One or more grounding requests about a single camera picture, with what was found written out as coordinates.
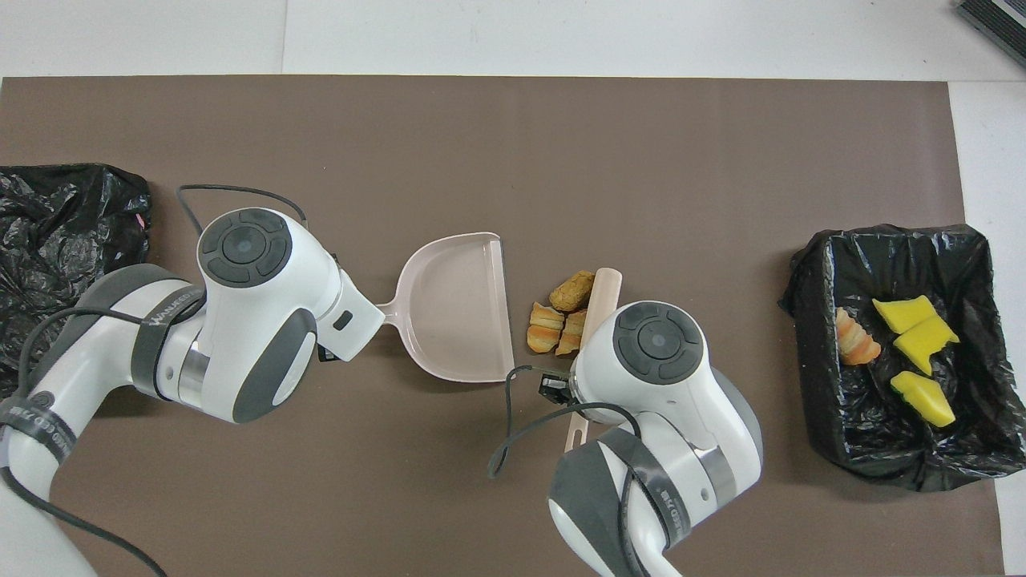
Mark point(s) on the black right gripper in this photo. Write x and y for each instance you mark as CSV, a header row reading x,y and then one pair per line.
x,y
555,389

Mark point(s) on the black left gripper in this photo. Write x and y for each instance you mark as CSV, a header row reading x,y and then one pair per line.
x,y
327,353

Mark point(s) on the striped croissant piece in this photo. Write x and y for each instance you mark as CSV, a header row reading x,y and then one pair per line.
x,y
572,330

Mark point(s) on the striped bread roll piece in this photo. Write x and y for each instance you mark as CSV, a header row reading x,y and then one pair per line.
x,y
545,327

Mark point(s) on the brown oval bread roll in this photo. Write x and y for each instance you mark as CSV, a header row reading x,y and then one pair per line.
x,y
572,292

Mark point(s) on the beige brush with black bristles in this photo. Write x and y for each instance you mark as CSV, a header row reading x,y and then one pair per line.
x,y
603,292

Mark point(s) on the beige plastic dustpan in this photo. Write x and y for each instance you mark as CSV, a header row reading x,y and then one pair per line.
x,y
465,312

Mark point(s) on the beige bread chunk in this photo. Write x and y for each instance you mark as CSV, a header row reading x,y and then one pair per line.
x,y
856,338

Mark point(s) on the yellow sponge piece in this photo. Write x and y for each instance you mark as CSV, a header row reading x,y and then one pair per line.
x,y
923,398
904,312
923,340

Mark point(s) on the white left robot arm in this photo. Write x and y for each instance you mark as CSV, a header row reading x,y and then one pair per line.
x,y
256,320

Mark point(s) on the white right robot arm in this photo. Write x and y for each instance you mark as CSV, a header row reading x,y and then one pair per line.
x,y
657,417

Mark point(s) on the bin covered with black bag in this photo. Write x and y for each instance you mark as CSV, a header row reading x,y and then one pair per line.
x,y
56,232

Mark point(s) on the open bin with black liner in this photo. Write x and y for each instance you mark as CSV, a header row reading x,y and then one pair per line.
x,y
882,433

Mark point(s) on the brown table mat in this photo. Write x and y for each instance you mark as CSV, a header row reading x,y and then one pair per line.
x,y
481,128

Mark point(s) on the grey ribbed device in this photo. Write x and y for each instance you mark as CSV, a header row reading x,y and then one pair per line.
x,y
998,20

